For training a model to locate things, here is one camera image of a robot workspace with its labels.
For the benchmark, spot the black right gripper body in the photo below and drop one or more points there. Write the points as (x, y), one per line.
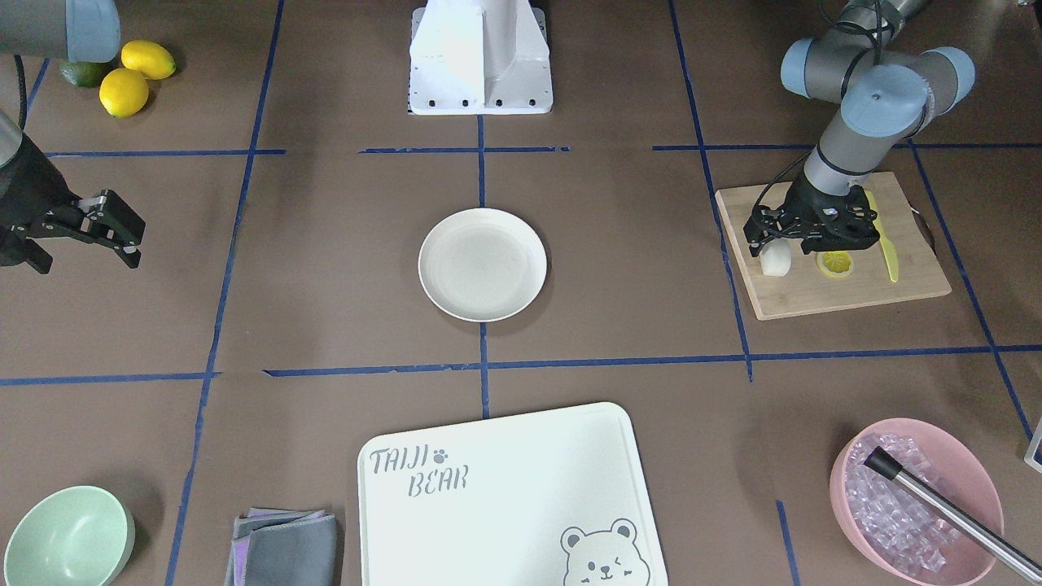
(31, 189)

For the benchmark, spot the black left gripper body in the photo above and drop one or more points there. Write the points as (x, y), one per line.
(812, 195)

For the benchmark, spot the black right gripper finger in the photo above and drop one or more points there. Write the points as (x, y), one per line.
(111, 222)
(16, 250)

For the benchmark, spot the cream round plate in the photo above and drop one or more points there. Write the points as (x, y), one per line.
(482, 265)

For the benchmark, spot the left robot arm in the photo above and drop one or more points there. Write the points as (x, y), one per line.
(883, 97)

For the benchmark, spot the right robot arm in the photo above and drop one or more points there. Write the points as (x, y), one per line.
(80, 31)

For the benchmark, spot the white bear tray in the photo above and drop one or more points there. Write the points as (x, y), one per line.
(556, 497)

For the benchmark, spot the lemon slice bottom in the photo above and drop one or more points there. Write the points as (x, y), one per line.
(835, 263)

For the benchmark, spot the yellow plastic knife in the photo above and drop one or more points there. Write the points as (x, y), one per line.
(890, 257)

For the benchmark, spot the bamboo cutting board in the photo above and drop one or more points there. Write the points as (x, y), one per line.
(806, 290)

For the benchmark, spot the yellow lemon lower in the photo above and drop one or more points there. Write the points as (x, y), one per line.
(123, 92)

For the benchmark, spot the yellow lemon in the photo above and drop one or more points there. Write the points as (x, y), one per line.
(150, 58)
(123, 92)

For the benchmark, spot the green lime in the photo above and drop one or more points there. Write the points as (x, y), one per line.
(84, 74)

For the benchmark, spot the yellow lemon upper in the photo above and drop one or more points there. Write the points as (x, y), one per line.
(150, 58)

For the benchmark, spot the mint green bowl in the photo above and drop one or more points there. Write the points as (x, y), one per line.
(82, 535)

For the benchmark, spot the pink bowl with ice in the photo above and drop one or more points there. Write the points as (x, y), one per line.
(963, 480)

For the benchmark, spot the grey folded cloth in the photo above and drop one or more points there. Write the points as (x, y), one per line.
(283, 547)

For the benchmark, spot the metal black-tipped stirrer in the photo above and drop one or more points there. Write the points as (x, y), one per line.
(889, 468)

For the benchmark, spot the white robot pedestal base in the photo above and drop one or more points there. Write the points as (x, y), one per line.
(470, 58)

